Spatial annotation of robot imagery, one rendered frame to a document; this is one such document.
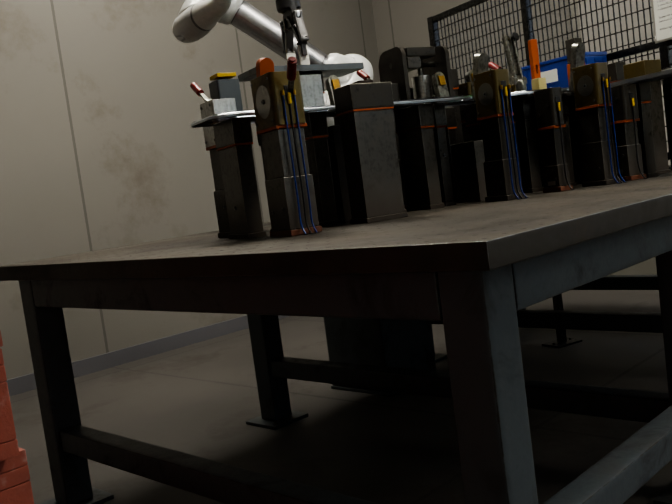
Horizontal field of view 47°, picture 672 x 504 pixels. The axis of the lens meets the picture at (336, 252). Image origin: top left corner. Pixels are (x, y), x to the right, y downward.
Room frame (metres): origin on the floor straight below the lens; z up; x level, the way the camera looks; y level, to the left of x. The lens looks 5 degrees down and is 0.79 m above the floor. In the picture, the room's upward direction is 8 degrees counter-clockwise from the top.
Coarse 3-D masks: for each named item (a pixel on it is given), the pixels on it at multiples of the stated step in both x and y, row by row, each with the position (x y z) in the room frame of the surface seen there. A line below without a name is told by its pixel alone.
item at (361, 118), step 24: (336, 96) 1.87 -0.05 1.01; (360, 96) 1.83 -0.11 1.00; (384, 96) 1.86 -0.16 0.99; (360, 120) 1.83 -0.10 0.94; (384, 120) 1.86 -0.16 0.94; (360, 144) 1.82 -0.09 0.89; (384, 144) 1.86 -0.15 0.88; (360, 168) 1.82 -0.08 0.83; (384, 168) 1.85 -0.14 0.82; (360, 192) 1.83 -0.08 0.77; (384, 192) 1.85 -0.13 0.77; (360, 216) 1.84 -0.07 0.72; (384, 216) 1.84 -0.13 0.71
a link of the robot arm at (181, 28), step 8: (192, 0) 2.79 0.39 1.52; (200, 0) 2.80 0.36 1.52; (184, 8) 2.79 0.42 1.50; (184, 16) 2.75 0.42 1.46; (176, 24) 2.80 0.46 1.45; (184, 24) 2.76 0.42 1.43; (192, 24) 2.73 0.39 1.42; (176, 32) 2.82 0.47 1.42; (184, 32) 2.78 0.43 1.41; (192, 32) 2.76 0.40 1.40; (200, 32) 2.76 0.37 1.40; (208, 32) 2.79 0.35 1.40; (184, 40) 2.83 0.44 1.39; (192, 40) 2.82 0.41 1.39
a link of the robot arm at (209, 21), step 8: (208, 0) 2.67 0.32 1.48; (216, 0) 2.57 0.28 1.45; (224, 0) 2.56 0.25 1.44; (192, 8) 2.72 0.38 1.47; (200, 8) 2.69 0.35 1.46; (208, 8) 2.66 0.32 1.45; (216, 8) 2.64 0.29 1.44; (224, 8) 2.63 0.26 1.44; (192, 16) 2.72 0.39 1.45; (200, 16) 2.70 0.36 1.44; (208, 16) 2.68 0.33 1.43; (216, 16) 2.68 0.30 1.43; (200, 24) 2.72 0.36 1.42; (208, 24) 2.72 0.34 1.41
